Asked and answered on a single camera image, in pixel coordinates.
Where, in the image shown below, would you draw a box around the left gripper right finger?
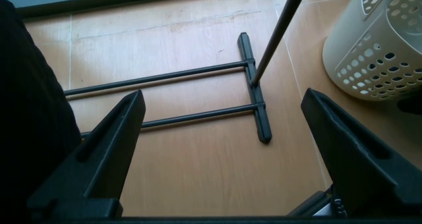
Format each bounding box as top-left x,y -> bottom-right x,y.
300,88 -> 422,217

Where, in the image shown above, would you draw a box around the window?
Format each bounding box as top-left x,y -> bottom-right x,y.
0,0 -> 231,19

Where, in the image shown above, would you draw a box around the black clothes rack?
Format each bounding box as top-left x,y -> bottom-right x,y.
64,0 -> 311,144

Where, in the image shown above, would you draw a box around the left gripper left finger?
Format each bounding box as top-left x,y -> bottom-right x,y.
26,89 -> 146,218

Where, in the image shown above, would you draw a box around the black shorts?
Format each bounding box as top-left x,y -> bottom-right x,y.
0,0 -> 82,218

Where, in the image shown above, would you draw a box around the white laundry basket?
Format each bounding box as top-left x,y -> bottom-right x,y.
322,0 -> 422,102

